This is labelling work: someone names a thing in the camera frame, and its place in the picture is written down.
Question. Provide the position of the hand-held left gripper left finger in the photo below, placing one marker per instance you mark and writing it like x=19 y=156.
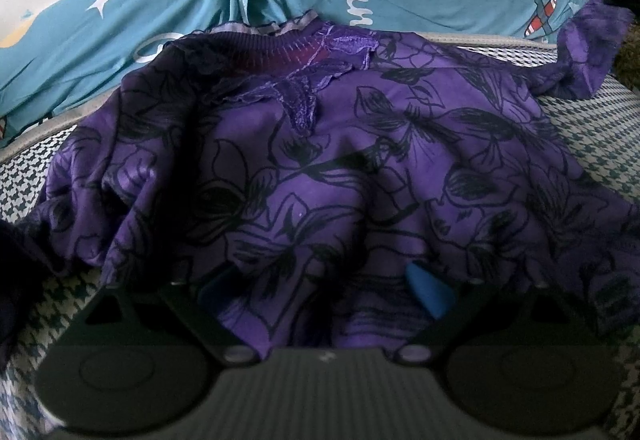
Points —
x=216 y=295

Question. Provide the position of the blue printed bed sheet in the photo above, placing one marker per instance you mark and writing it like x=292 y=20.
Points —
x=165 y=4

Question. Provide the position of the purple floral garment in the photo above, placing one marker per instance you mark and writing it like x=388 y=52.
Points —
x=350 y=169

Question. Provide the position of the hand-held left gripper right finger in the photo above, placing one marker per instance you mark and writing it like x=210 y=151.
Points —
x=430 y=292

